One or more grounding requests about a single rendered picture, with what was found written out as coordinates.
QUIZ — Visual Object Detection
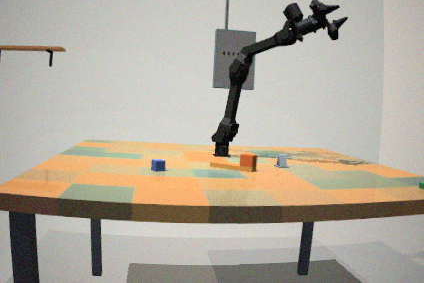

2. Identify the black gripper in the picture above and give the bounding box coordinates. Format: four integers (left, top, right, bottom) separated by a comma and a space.
306, 0, 348, 40

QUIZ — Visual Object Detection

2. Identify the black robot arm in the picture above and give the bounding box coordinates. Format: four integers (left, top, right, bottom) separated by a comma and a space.
211, 1, 328, 157

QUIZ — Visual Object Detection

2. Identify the blue cube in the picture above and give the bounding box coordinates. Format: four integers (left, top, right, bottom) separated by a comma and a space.
151, 159, 166, 172

